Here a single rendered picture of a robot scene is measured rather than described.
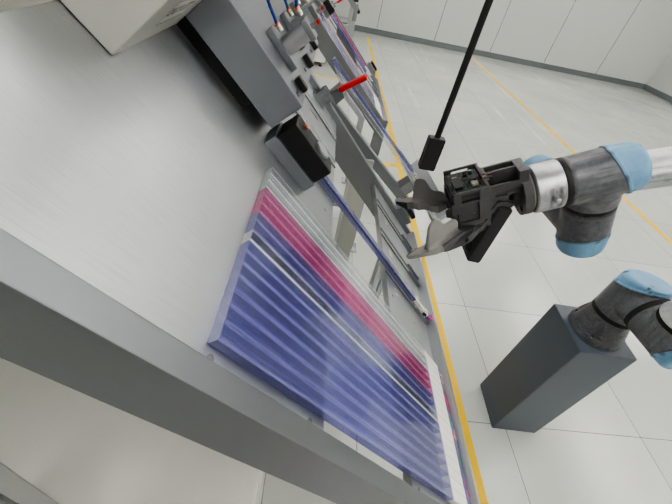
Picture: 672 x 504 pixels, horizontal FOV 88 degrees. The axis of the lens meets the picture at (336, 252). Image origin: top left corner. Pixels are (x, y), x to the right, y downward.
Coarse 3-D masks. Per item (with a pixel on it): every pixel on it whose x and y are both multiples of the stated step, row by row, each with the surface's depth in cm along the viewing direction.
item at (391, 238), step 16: (384, 208) 87; (384, 224) 80; (384, 240) 74; (400, 240) 88; (400, 256) 80; (384, 272) 65; (400, 272) 75; (384, 288) 62; (400, 288) 69; (416, 288) 82; (400, 304) 65; (400, 320) 61; (416, 320) 70; (416, 336) 65; (432, 496) 43
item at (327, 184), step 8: (328, 184) 53; (328, 192) 54; (336, 192) 54; (336, 200) 55; (344, 200) 56; (344, 208) 56; (352, 216) 57; (352, 224) 58; (360, 224) 58; (360, 232) 59; (368, 232) 61; (368, 240) 60; (376, 248) 62; (384, 256) 63; (384, 264) 64; (392, 264) 66; (392, 272) 66; (400, 280) 67; (408, 288) 69; (408, 296) 70
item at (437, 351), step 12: (408, 240) 96; (420, 264) 88; (420, 276) 85; (420, 288) 83; (420, 300) 80; (432, 312) 76; (432, 324) 74; (432, 336) 73; (432, 348) 71; (444, 360) 68; (444, 372) 66; (444, 384) 65; (456, 408) 61; (456, 420) 59; (456, 432) 58; (468, 456) 56; (468, 468) 54; (468, 480) 53
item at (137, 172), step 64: (0, 64) 18; (64, 64) 22; (128, 64) 27; (192, 64) 35; (0, 128) 17; (64, 128) 20; (128, 128) 24; (192, 128) 30; (256, 128) 41; (320, 128) 65; (0, 192) 16; (64, 192) 18; (128, 192) 22; (192, 192) 27; (256, 192) 36; (320, 192) 52; (64, 256) 17; (128, 256) 20; (192, 256) 24; (192, 320) 22; (256, 384) 25
